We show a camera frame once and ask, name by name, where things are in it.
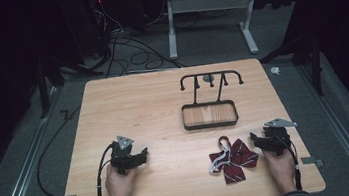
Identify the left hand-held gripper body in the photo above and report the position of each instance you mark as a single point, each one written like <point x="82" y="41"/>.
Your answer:
<point x="121" y="156"/>

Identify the white metal desk frame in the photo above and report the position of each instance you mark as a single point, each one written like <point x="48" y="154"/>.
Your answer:
<point x="208" y="3"/>

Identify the aluminium floor rail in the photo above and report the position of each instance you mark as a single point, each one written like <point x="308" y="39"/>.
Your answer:
<point x="23" y="170"/>
<point x="337" y="125"/>

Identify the dark red striped bow tie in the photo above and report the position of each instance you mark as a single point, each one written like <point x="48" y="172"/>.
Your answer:
<point x="237" y="160"/>

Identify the person's left hand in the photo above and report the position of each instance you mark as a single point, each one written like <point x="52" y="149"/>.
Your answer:
<point x="119" y="187"/>

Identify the black metal hook rack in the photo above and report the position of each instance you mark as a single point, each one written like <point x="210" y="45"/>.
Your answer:
<point x="210" y="115"/>

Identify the person's right hand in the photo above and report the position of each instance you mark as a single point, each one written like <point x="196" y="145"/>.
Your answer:
<point x="280" y="170"/>

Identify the black metal stand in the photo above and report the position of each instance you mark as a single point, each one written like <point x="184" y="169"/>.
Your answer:
<point x="311" y="54"/>
<point x="46" y="80"/>

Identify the crumpled white paper scrap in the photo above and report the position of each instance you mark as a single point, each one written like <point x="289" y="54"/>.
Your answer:
<point x="275" y="70"/>

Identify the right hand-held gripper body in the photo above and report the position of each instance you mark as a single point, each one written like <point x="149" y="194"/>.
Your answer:
<point x="276" y="139"/>

